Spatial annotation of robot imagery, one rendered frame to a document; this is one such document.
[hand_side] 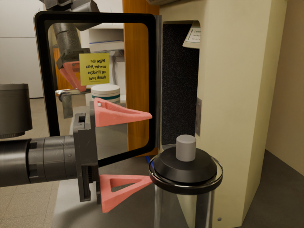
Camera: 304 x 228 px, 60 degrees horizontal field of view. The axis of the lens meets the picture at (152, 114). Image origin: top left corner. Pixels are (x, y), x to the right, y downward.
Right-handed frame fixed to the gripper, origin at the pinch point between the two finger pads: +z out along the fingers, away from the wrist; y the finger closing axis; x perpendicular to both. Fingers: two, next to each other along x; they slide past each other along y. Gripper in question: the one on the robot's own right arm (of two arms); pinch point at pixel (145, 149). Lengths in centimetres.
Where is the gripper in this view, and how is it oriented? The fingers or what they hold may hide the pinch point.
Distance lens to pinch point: 36.9
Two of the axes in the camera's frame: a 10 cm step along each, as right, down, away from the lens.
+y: -0.1, -9.5, -3.0
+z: 9.8, -0.7, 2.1
